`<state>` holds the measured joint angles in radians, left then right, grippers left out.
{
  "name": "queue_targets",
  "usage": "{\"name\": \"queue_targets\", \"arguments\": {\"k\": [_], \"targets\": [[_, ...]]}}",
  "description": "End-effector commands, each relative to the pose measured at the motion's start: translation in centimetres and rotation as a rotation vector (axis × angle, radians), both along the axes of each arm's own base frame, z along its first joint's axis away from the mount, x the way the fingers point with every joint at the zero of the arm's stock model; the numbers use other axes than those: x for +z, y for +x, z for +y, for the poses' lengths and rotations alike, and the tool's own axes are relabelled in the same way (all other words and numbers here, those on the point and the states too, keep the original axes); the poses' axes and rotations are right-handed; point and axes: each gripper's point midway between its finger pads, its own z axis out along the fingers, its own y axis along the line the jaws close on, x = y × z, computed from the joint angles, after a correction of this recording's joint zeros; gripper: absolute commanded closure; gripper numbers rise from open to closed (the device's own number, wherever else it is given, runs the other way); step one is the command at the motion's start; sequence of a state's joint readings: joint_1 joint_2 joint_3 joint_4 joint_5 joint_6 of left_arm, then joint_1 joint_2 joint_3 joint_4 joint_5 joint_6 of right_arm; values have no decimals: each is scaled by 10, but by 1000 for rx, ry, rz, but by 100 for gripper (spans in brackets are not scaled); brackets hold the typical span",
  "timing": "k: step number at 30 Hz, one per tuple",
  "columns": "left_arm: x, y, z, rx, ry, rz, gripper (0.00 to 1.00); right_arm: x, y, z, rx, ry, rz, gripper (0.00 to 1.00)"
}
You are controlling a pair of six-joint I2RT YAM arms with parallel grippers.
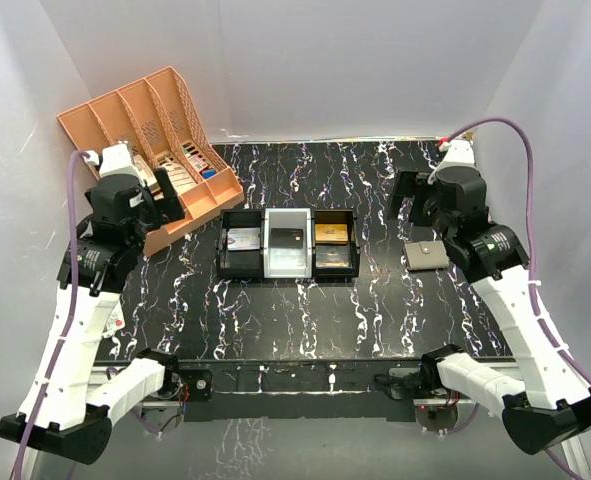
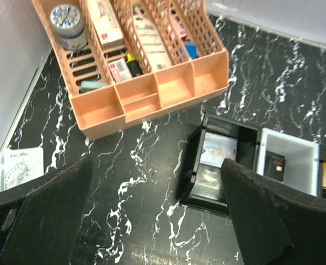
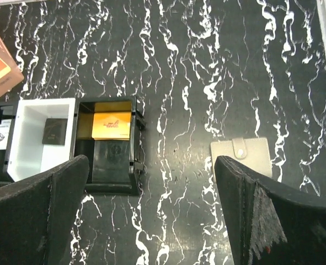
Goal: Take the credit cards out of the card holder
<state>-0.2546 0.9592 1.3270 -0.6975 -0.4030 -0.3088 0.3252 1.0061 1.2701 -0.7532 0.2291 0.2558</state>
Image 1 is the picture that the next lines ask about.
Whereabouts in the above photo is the grey leather card holder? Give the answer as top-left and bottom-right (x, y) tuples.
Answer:
(404, 240), (449, 271)

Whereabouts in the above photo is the white label card stack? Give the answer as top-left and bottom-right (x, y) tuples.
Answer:
(159, 156), (197, 195)

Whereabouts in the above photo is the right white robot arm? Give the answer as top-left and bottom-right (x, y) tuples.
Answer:
(390, 140), (591, 455)

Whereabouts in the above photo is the blue small object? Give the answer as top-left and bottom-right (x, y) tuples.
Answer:
(201, 169), (218, 180)

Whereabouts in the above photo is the black left card tray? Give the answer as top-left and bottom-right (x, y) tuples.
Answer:
(216, 209), (264, 279)

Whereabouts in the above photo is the gold credit card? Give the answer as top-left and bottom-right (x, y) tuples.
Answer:
(315, 223), (349, 245)

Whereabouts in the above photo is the white red box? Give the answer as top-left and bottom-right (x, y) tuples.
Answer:
(132, 155), (158, 191)

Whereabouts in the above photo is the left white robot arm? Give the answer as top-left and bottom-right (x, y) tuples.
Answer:
(0, 143), (184, 476)

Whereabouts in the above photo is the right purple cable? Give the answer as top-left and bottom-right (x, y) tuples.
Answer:
(447, 117), (591, 479)

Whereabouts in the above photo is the white middle card tray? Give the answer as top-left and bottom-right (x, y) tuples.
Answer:
(263, 208), (313, 279)

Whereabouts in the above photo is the purple cable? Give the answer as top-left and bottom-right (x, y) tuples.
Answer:
(447, 117), (591, 479)
(8, 150), (96, 479)

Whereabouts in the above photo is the silver credit card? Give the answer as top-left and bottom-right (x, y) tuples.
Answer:
(226, 227), (261, 251)

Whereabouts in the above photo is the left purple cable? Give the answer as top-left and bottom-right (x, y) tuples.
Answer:
(8, 150), (96, 479)

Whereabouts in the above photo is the orange plastic file organizer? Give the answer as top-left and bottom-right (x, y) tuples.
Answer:
(57, 66), (245, 257)

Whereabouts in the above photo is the black card tray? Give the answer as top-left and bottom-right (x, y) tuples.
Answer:
(312, 209), (361, 280)
(216, 209), (264, 279)

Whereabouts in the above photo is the black right card tray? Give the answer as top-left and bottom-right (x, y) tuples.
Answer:
(312, 209), (361, 280)

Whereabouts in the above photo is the white patterned paper sheet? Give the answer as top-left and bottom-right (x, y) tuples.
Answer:
(102, 301), (125, 338)

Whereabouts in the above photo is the small colourful packet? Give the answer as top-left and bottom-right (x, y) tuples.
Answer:
(182, 143), (210, 174)

